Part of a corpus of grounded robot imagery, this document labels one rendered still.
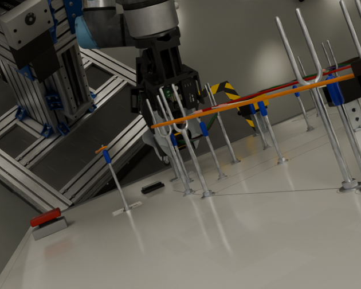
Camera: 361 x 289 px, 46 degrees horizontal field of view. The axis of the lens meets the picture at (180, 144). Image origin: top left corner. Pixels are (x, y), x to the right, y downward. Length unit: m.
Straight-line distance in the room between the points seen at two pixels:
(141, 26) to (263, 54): 2.15
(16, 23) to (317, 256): 1.04
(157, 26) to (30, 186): 1.39
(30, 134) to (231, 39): 1.41
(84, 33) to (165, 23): 0.41
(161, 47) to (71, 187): 1.32
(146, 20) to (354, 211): 0.41
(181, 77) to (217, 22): 2.33
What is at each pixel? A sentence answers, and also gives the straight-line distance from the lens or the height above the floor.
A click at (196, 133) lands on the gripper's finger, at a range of 0.73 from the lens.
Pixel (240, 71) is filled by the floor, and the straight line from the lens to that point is 2.60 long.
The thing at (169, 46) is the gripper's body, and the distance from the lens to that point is 0.61.
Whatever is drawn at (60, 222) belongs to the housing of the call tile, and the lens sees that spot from 0.75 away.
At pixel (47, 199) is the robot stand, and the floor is 0.23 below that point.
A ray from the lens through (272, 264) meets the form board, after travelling 0.25.
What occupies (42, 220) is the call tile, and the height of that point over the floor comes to 1.13.
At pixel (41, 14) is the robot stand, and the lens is 1.23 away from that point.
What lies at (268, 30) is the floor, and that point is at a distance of 2.93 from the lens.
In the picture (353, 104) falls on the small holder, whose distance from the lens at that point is 0.62.
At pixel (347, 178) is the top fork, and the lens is 0.34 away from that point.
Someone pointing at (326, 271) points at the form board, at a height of 1.57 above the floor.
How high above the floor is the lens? 1.77
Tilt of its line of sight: 53 degrees down
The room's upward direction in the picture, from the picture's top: straight up
